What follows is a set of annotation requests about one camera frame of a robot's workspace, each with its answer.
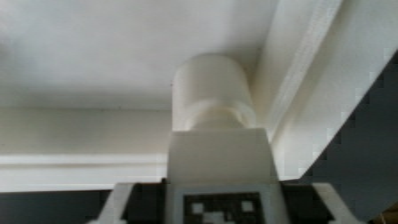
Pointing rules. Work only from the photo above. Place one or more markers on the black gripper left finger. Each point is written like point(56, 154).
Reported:
point(134, 205)

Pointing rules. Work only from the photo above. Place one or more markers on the white leg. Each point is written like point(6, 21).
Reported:
point(223, 183)

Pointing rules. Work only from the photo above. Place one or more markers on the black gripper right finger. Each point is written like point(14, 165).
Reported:
point(316, 205)

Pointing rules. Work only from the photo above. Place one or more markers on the white square tabletop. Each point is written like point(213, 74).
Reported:
point(90, 55)

